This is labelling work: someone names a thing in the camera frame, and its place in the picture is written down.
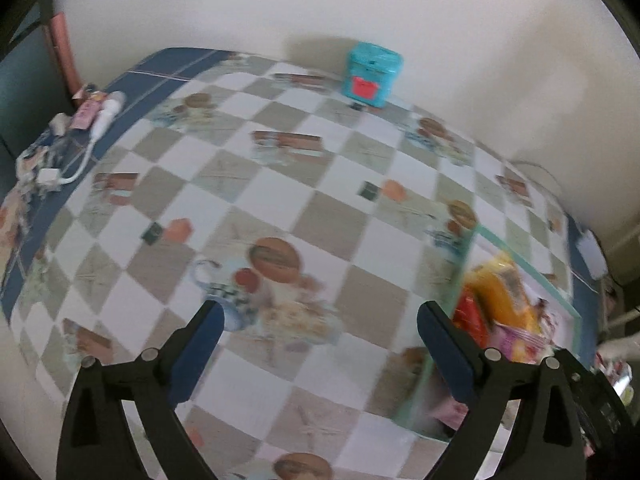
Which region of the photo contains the red snack packet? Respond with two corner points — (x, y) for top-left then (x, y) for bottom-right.
(452, 287), (493, 346)

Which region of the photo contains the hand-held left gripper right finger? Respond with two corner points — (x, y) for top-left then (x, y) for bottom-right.
(417, 301), (588, 480)

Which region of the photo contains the pink snack packet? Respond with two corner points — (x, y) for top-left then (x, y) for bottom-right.
(487, 322), (551, 366)

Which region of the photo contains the yellow snack packet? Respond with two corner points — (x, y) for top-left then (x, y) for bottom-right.
(467, 252), (546, 336)

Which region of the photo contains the teal box with red label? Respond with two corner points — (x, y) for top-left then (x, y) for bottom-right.
(341, 42), (405, 109)

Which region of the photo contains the checkered printed tablecloth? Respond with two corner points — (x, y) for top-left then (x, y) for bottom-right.
(10, 50), (576, 480)

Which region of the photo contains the clear plastic container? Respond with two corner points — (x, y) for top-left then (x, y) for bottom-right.
(395, 225), (583, 441)

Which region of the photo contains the white chair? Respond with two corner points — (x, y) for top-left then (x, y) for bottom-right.
(597, 310), (640, 361)

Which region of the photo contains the heap of small clutter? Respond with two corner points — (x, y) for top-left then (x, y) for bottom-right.
(15, 115), (71, 196)

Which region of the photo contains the brown wooden post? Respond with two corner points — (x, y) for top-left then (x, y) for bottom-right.
(47, 12), (81, 96)

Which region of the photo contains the small pink packet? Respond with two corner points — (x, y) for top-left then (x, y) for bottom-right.
(72, 97), (103, 131)

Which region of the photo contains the white handheld device with cable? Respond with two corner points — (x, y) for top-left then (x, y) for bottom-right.
(37, 91), (126, 186)

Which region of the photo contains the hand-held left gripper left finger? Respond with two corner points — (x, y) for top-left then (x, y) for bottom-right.
(56, 300), (226, 480)

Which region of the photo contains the white power cable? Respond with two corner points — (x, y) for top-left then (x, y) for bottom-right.
(505, 160), (566, 201)

